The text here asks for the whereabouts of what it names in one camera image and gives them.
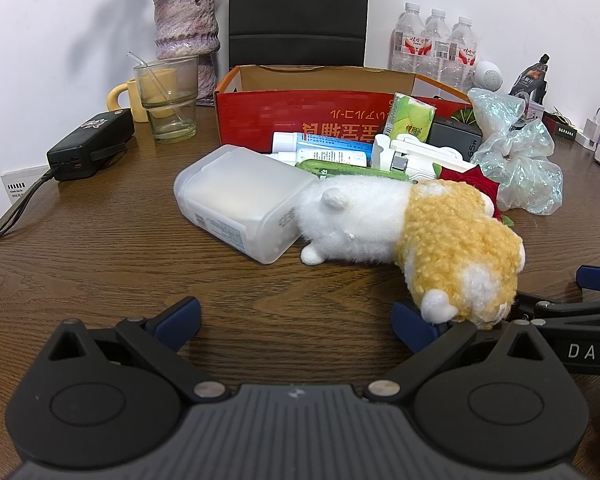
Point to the small white tin box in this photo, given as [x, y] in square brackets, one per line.
[536, 111]

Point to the dark sauce bottle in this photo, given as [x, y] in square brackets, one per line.
[527, 82]

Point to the black paper bag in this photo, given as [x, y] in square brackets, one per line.
[300, 10]

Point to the yellow mug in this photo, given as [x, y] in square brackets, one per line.
[134, 105]

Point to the white robot speaker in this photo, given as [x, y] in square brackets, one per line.
[489, 76]

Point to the wooden desktop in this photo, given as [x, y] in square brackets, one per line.
[130, 260]

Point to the red rose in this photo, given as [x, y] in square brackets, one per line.
[472, 182]

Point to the translucent plastic storage box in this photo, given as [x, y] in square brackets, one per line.
[230, 195]

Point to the white label card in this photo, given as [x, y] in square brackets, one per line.
[17, 185]

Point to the green tissue pack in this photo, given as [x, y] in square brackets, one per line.
[410, 117]

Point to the clear glass cup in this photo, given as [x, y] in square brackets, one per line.
[170, 120]

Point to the black power station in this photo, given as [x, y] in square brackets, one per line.
[90, 145]

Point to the white folding stand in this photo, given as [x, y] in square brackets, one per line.
[420, 152]

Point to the iridescent plastic wrap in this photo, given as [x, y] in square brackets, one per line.
[525, 170]

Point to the white and yellow plush toy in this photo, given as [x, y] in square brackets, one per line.
[430, 240]

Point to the green plastic case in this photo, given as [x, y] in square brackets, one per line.
[350, 169]

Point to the dark red box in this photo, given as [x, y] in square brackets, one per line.
[562, 130]

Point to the clear water bottle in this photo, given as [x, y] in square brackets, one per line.
[407, 45]
[464, 55]
[437, 47]

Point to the black power bank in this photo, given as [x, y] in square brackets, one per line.
[455, 135]

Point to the white charger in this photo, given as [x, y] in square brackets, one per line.
[590, 135]

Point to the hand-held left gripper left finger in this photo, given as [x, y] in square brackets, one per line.
[180, 317]

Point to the purple textured vase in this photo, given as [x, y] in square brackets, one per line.
[185, 25]

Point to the glass straw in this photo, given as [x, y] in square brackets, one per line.
[144, 66]

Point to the red cardboard box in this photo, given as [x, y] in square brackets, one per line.
[280, 115]

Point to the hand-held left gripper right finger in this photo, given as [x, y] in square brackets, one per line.
[410, 327]

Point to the blue and white toothpaste tube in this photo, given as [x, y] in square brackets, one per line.
[330, 144]

